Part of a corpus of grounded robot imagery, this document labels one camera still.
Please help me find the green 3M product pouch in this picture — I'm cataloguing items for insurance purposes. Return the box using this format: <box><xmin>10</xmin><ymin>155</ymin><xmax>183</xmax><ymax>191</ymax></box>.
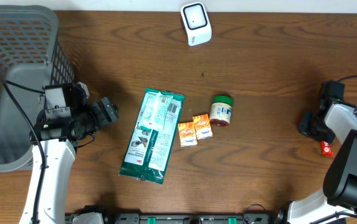
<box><xmin>119</xmin><ymin>88</ymin><xmax>185</xmax><ymax>184</ymax></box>

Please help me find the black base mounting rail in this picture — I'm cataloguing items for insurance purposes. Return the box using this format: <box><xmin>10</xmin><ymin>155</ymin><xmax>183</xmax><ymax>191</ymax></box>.
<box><xmin>65</xmin><ymin>212</ymin><xmax>274</xmax><ymax>224</ymax></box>

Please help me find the orange white small packet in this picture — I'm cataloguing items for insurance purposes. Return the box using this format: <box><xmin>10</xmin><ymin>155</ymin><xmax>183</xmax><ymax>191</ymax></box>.
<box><xmin>178</xmin><ymin>122</ymin><xmax>198</xmax><ymax>147</ymax></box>

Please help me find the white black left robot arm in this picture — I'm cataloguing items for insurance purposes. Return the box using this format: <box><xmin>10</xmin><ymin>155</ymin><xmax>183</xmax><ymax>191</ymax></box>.
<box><xmin>20</xmin><ymin>82</ymin><xmax>119</xmax><ymax>223</ymax></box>

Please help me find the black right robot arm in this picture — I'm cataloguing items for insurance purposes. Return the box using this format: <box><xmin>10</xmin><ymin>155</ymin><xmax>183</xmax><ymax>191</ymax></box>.
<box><xmin>275</xmin><ymin>99</ymin><xmax>357</xmax><ymax>223</ymax></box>

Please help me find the red Nescafe stick box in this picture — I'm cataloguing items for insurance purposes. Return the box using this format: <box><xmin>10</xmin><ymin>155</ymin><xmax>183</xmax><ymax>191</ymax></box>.
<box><xmin>320</xmin><ymin>141</ymin><xmax>333</xmax><ymax>157</ymax></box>

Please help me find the green lid white jar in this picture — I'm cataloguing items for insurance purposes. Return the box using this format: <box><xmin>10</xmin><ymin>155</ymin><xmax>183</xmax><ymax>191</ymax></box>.
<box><xmin>209</xmin><ymin>95</ymin><xmax>233</xmax><ymax>126</ymax></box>

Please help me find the light green wipes pack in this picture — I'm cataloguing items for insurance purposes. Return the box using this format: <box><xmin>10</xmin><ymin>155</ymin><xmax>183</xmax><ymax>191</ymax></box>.
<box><xmin>139</xmin><ymin>91</ymin><xmax>173</xmax><ymax>131</ymax></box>

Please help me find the white cube barcode scanner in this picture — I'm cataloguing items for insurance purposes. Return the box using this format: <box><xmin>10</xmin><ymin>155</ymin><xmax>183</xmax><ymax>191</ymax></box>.
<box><xmin>180</xmin><ymin>2</ymin><xmax>212</xmax><ymax>46</ymax></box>

